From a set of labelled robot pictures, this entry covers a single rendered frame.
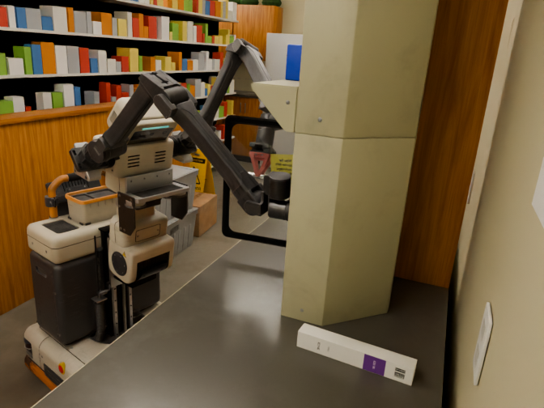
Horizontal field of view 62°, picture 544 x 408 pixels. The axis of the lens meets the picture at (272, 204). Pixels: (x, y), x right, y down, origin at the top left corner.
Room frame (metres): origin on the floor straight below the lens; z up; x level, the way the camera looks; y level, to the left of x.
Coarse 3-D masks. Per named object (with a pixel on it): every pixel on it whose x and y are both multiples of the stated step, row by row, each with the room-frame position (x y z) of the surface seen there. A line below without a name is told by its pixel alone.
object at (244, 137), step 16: (240, 128) 1.38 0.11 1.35; (256, 128) 1.37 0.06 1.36; (272, 128) 1.35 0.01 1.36; (240, 144) 1.38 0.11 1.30; (256, 144) 1.37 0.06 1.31; (272, 144) 1.35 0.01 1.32; (288, 144) 1.34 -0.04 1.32; (240, 160) 1.38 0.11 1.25; (256, 160) 1.37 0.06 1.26; (272, 160) 1.35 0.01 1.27; (288, 160) 1.34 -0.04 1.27; (256, 176) 1.37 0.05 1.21; (240, 208) 1.38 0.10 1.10; (240, 224) 1.38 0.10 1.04; (256, 224) 1.36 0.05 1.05; (272, 224) 1.35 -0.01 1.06
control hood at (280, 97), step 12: (252, 84) 1.06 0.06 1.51; (264, 84) 1.05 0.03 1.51; (276, 84) 1.05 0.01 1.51; (288, 84) 1.08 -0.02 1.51; (264, 96) 1.05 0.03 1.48; (276, 96) 1.04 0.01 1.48; (288, 96) 1.03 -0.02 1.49; (276, 108) 1.04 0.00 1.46; (288, 108) 1.03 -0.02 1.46; (276, 120) 1.04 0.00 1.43; (288, 120) 1.03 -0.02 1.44
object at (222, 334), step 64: (256, 256) 1.36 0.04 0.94; (192, 320) 0.97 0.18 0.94; (256, 320) 0.99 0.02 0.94; (384, 320) 1.03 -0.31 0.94; (64, 384) 0.72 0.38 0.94; (128, 384) 0.74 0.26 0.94; (192, 384) 0.75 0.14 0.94; (256, 384) 0.76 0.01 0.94; (320, 384) 0.77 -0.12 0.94; (384, 384) 0.79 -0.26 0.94
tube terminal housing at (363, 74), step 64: (320, 0) 1.01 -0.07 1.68; (384, 0) 1.01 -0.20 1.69; (320, 64) 1.01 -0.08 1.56; (384, 64) 1.02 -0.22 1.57; (320, 128) 1.00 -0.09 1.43; (384, 128) 1.03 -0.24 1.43; (320, 192) 1.00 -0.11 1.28; (384, 192) 1.04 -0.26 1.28; (320, 256) 0.99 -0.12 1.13; (384, 256) 1.05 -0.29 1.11; (320, 320) 0.98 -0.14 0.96
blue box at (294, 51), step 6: (288, 48) 1.25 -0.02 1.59; (294, 48) 1.24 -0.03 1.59; (300, 48) 1.24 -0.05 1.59; (288, 54) 1.25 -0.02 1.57; (294, 54) 1.24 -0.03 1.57; (300, 54) 1.24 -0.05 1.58; (288, 60) 1.25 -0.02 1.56; (294, 60) 1.24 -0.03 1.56; (300, 60) 1.24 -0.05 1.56; (288, 66) 1.25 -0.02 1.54; (294, 66) 1.24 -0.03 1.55; (288, 72) 1.25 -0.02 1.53; (294, 72) 1.24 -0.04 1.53; (288, 78) 1.25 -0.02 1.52; (294, 78) 1.24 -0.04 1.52
